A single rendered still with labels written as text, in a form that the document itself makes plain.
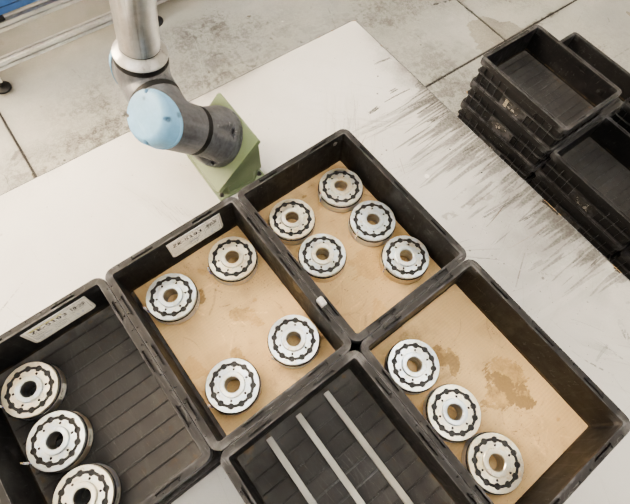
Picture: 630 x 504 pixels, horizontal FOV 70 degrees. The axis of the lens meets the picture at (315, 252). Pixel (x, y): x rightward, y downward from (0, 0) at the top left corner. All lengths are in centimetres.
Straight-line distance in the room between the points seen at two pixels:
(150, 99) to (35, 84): 174
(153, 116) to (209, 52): 163
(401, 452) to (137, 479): 48
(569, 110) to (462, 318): 113
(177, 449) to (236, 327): 25
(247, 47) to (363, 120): 136
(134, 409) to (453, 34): 246
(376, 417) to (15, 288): 89
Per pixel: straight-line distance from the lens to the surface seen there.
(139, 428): 97
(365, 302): 97
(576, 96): 202
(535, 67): 205
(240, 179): 121
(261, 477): 92
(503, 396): 101
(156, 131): 103
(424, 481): 95
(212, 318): 97
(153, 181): 130
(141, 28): 103
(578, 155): 200
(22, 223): 137
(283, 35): 270
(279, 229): 100
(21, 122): 261
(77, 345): 104
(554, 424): 104
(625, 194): 200
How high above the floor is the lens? 175
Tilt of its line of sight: 66 degrees down
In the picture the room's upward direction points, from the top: 5 degrees clockwise
